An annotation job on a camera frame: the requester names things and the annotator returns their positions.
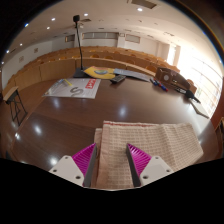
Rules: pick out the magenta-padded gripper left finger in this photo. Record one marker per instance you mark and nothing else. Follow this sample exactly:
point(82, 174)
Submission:
point(71, 170)

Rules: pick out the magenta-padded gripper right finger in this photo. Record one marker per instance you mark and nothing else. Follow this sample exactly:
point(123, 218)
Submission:
point(151, 170)

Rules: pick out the beige waffle-weave towel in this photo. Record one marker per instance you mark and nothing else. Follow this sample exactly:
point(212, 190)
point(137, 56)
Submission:
point(160, 140)

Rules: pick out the white notepad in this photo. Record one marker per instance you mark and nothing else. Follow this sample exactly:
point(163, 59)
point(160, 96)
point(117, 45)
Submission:
point(200, 108)

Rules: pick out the white printed poster sheet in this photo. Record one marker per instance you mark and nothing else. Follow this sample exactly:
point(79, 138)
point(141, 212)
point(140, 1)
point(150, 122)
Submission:
point(66, 90)

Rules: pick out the blue marker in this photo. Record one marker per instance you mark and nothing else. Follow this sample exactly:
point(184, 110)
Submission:
point(153, 81)
point(164, 88)

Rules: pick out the black handheld microphone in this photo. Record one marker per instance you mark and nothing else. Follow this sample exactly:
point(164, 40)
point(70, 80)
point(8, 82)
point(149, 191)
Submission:
point(190, 94)

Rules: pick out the red marker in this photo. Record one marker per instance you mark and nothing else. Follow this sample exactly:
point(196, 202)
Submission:
point(159, 84)

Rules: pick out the wooden desk organizer box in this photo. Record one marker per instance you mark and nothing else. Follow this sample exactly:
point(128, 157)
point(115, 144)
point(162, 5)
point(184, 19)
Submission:
point(171, 78)

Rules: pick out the black remote control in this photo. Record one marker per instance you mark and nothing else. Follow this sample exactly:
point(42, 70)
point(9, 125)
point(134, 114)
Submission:
point(118, 79)

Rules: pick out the blue booklet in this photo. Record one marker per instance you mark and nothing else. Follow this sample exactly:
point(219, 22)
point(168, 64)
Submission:
point(133, 74)

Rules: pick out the small black-legged side table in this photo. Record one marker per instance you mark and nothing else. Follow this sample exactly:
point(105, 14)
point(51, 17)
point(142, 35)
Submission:
point(10, 93)

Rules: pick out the black gooseneck desk microphone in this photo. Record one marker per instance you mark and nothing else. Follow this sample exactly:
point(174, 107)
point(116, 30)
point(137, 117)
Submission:
point(80, 72)

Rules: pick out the rows of wooden lecture seats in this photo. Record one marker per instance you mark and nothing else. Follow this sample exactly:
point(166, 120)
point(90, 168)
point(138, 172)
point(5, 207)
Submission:
point(56, 68)

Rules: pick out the large bright window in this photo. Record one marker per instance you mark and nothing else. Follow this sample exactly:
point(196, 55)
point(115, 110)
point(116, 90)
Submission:
point(200, 76)

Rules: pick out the recessed ceiling lights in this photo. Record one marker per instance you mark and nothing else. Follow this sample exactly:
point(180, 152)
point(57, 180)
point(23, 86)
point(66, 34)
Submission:
point(140, 9)

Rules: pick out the square ceiling air vent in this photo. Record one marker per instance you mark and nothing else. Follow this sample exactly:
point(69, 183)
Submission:
point(143, 3)

